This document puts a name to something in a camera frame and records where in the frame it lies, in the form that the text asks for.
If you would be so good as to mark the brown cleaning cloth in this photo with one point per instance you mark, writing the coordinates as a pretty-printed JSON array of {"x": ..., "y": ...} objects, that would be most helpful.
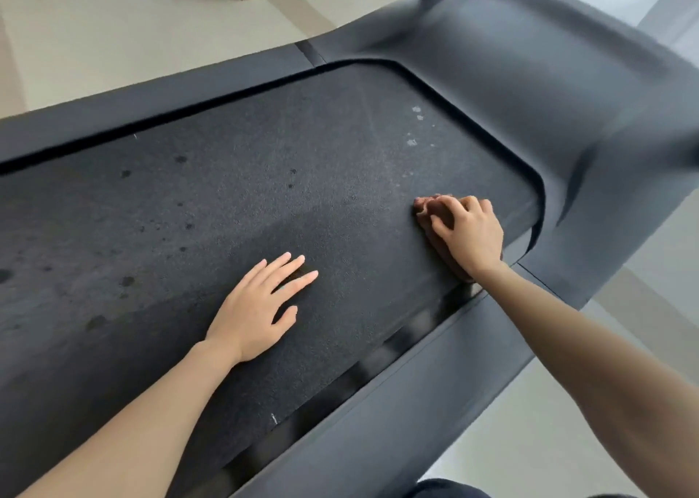
[{"x": 437, "y": 241}]

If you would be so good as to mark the person's right hand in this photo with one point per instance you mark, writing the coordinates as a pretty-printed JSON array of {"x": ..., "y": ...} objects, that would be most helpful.
[{"x": 478, "y": 238}]

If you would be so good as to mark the person's left hand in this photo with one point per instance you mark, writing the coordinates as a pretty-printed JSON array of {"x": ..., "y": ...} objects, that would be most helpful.
[{"x": 251, "y": 317}]

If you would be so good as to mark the person's dark blue trousers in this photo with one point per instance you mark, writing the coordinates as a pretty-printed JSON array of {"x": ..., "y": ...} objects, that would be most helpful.
[{"x": 448, "y": 489}]

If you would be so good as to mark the person's left forearm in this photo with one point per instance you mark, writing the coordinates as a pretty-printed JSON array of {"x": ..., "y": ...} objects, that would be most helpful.
[{"x": 125, "y": 437}]

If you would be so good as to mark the grey treadmill with red label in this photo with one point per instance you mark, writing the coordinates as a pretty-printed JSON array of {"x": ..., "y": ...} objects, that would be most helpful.
[{"x": 273, "y": 159}]

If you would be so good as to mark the person's right forearm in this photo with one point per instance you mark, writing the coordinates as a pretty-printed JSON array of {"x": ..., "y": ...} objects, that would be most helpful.
[{"x": 600, "y": 372}]

